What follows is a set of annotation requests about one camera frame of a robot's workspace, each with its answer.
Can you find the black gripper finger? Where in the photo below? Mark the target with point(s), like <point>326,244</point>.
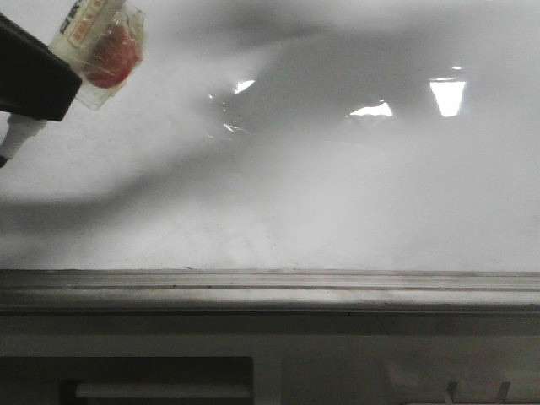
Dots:
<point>34,82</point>

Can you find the white black whiteboard marker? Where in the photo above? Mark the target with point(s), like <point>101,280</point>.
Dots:
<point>102,42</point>

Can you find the white whiteboard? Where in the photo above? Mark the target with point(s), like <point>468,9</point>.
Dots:
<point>369,135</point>

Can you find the grey whiteboard tray rail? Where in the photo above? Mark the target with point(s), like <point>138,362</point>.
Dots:
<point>277,290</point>

